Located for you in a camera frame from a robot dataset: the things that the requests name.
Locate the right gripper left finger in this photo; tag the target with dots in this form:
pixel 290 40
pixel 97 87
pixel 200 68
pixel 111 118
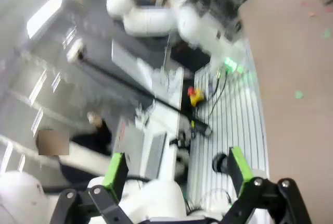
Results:
pixel 115 174

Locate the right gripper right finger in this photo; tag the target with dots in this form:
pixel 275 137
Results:
pixel 240 169

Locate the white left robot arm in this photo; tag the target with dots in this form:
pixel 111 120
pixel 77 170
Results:
pixel 148 20

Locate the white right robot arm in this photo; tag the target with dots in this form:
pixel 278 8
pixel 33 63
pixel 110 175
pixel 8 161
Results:
pixel 161 198

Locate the black round knob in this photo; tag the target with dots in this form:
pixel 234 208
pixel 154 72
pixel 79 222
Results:
pixel 219 162

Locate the seated background person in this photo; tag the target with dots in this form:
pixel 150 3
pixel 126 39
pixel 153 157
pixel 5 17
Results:
pixel 101 135

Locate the white slatted robot platform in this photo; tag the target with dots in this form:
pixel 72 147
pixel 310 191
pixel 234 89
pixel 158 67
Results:
pixel 234 125

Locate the yellow red emergency stop button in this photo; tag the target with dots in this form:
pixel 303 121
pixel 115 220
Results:
pixel 196 99

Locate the long black pole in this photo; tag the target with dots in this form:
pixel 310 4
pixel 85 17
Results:
pixel 156 98

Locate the green paper scrap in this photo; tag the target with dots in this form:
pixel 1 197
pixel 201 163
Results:
pixel 326 34
pixel 299 94

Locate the red paper scrap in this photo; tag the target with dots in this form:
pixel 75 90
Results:
pixel 303 2

